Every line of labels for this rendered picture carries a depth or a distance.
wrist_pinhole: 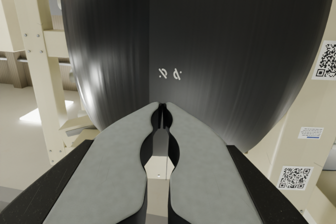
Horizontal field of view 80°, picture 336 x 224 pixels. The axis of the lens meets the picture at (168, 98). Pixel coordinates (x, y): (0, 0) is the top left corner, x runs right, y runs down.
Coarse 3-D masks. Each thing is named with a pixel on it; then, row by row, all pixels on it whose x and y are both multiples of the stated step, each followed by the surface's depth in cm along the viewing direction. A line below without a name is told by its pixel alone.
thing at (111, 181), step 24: (120, 120) 10; (144, 120) 10; (96, 144) 8; (120, 144) 8; (144, 144) 9; (96, 168) 7; (120, 168) 7; (144, 168) 7; (72, 192) 6; (96, 192) 6; (120, 192) 6; (144, 192) 6; (48, 216) 6; (72, 216) 6; (96, 216) 6; (120, 216) 6; (144, 216) 7
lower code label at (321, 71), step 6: (324, 42) 37; (330, 42) 37; (324, 48) 38; (330, 48) 38; (324, 54) 38; (330, 54) 38; (318, 60) 39; (324, 60) 39; (330, 60) 39; (318, 66) 39; (324, 66) 39; (330, 66) 39; (318, 72) 40; (324, 72) 40; (330, 72) 40; (312, 78) 40; (318, 78) 40; (324, 78) 40; (330, 78) 40
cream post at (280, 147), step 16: (320, 48) 38; (320, 80) 40; (304, 96) 42; (320, 96) 42; (288, 112) 43; (304, 112) 43; (320, 112) 43; (272, 128) 48; (288, 128) 44; (256, 144) 56; (272, 144) 48; (288, 144) 46; (304, 144) 46; (320, 144) 46; (256, 160) 56; (272, 160) 48; (288, 160) 48; (304, 160) 48; (320, 160) 48; (272, 176) 50; (288, 192) 52; (304, 192) 52; (304, 208) 54
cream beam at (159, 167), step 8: (80, 136) 84; (88, 136) 84; (72, 144) 79; (152, 160) 80; (160, 160) 80; (168, 160) 80; (152, 168) 81; (160, 168) 81; (168, 168) 81; (152, 176) 83; (160, 176) 83; (168, 176) 83
